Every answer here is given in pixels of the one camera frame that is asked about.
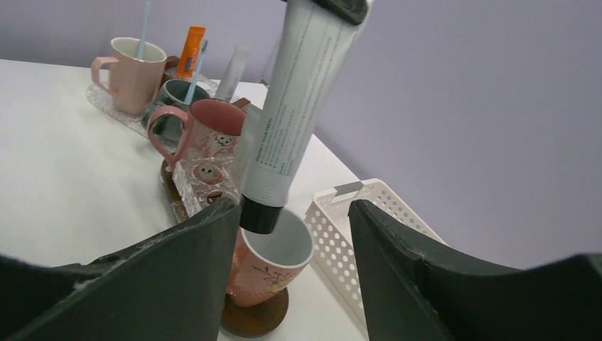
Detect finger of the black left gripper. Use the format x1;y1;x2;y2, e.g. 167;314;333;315
312;0;369;26

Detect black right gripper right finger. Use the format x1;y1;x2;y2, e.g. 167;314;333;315
348;200;601;340

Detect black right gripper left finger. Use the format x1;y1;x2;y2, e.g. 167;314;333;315
1;198;241;340

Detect black capped toothpaste tube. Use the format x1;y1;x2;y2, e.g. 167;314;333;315
239;0;372;234

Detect orange-pink mug white inside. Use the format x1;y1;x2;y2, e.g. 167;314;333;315
226;208;314;308

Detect white blue toothbrush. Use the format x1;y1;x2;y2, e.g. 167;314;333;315
184;38;209;105

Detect pink ghost pattern mug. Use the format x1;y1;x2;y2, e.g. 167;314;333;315
147;98;246;169

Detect wooden acrylic toothbrush holder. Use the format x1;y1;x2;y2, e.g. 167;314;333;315
162;55;253;112

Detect grey-green ceramic mug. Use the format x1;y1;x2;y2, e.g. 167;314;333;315
141;79;211;144

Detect pink mug white inside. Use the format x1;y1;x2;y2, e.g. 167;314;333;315
91;37;167;116

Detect clear acrylic toothbrush holder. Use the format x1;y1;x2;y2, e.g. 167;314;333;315
172;157;241;217

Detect white toothpaste tube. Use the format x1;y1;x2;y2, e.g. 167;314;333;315
214;44;251;102

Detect orange capped toothpaste tube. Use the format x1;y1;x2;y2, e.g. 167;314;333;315
229;104;262;190

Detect light blue toothbrush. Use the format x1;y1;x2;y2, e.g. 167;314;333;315
136;1;152;60

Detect brown oval wooden tray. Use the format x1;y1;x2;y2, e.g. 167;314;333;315
160;161;289;338

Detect clear textured acrylic tray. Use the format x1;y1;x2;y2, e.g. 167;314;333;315
86;84;148;139

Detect white perforated plastic basket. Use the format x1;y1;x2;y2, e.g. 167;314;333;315
305;178;444;325

